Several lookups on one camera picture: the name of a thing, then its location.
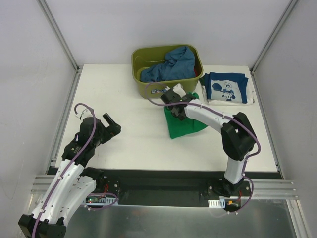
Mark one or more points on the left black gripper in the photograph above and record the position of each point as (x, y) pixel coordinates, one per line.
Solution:
(109, 131)

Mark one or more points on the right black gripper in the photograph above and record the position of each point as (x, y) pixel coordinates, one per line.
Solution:
(175, 109)

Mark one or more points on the green t shirt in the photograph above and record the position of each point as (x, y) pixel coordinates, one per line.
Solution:
(177, 127)

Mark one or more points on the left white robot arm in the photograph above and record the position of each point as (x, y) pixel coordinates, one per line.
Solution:
(74, 181)

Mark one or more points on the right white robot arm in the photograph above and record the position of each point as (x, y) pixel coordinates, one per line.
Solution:
(237, 135)

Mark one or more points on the blue t shirt in bin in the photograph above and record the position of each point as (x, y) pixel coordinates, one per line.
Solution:
(179, 64)

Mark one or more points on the folded navy printed t shirt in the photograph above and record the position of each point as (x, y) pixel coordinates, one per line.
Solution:
(228, 87)

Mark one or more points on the olive green plastic bin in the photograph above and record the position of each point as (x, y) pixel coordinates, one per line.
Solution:
(146, 57)

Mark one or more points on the folded white t shirt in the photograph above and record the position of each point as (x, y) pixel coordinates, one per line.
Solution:
(250, 96)

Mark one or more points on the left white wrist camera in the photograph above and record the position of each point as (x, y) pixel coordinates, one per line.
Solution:
(84, 114)

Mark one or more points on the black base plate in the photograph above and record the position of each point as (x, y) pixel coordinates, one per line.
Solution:
(169, 188)

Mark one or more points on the left white cable duct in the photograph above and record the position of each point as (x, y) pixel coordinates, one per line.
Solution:
(98, 201)

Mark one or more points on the white cable duct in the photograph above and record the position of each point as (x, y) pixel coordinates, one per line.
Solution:
(98, 201)
(217, 203)

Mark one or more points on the right white cable duct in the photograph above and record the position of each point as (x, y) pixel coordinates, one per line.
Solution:
(217, 203)

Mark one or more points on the left aluminium frame post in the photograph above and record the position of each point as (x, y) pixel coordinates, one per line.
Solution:
(58, 33)

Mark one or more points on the aluminium frame post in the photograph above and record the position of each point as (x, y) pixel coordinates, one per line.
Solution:
(278, 27)
(58, 33)

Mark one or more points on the right aluminium frame post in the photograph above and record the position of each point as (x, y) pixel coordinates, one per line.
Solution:
(278, 27)

